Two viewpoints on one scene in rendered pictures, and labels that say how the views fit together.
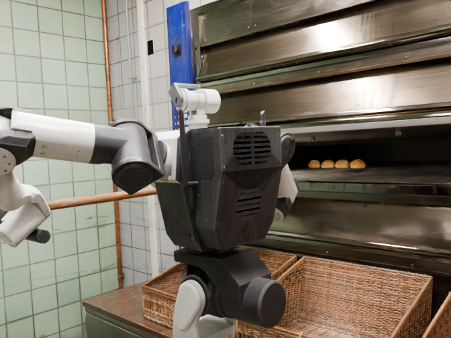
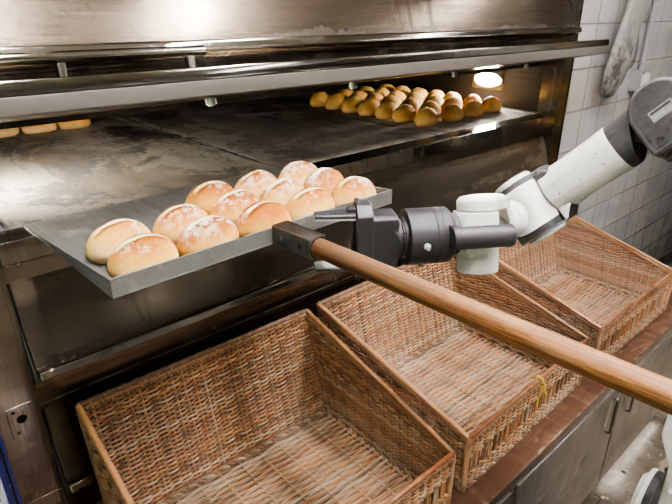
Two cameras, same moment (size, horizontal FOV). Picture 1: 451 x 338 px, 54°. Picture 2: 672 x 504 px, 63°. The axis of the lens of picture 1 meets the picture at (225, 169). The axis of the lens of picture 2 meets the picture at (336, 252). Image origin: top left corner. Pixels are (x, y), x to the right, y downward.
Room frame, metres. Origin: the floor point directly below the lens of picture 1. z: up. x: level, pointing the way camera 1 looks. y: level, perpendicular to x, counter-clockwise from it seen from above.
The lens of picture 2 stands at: (1.81, 0.85, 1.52)
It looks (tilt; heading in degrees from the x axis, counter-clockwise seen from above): 24 degrees down; 274
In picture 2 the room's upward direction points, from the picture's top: straight up
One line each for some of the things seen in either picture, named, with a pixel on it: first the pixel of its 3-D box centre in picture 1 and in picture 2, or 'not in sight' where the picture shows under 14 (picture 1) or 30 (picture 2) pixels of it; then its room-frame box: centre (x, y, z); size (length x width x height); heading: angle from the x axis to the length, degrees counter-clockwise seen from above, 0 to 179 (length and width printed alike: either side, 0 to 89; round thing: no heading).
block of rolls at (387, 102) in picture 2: not in sight; (404, 101); (1.71, -1.28, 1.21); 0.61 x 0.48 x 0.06; 136
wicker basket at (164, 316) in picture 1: (219, 286); (272, 458); (2.00, 0.06, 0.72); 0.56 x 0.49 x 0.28; 45
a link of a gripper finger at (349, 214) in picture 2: not in sight; (334, 212); (1.87, 0.09, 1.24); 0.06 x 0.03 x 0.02; 14
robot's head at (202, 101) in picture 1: (198, 105); not in sight; (1.20, 0.06, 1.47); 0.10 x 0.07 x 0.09; 130
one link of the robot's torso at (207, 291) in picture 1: (213, 289); not in sight; (1.18, 0.05, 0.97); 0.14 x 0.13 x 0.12; 138
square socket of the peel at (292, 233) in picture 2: not in sight; (298, 239); (1.93, 0.09, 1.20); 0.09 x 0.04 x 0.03; 138
